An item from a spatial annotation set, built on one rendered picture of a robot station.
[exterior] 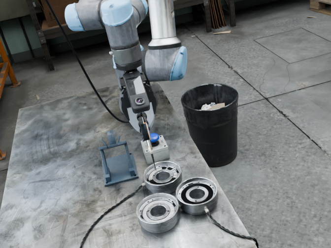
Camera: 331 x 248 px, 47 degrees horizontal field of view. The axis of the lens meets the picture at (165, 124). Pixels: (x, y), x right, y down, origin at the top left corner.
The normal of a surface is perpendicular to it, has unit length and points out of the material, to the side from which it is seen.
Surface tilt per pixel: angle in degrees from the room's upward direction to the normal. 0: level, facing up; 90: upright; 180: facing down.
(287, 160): 0
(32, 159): 0
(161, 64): 74
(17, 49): 90
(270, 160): 0
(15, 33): 90
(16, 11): 90
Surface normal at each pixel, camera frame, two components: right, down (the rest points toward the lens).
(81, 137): -0.16, -0.84
